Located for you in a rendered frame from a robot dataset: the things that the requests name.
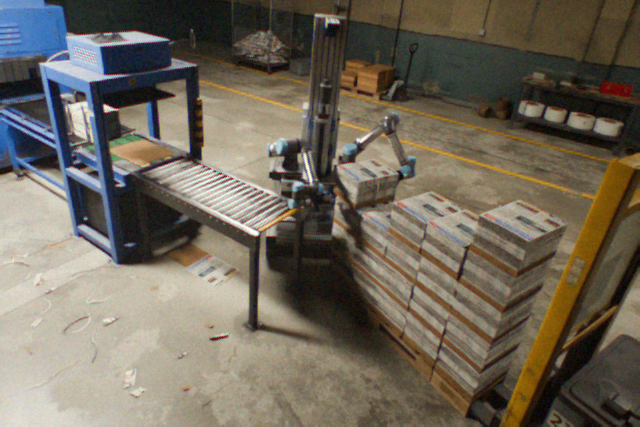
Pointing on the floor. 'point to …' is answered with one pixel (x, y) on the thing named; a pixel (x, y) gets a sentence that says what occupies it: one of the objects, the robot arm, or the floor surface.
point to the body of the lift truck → (600, 389)
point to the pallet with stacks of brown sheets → (367, 78)
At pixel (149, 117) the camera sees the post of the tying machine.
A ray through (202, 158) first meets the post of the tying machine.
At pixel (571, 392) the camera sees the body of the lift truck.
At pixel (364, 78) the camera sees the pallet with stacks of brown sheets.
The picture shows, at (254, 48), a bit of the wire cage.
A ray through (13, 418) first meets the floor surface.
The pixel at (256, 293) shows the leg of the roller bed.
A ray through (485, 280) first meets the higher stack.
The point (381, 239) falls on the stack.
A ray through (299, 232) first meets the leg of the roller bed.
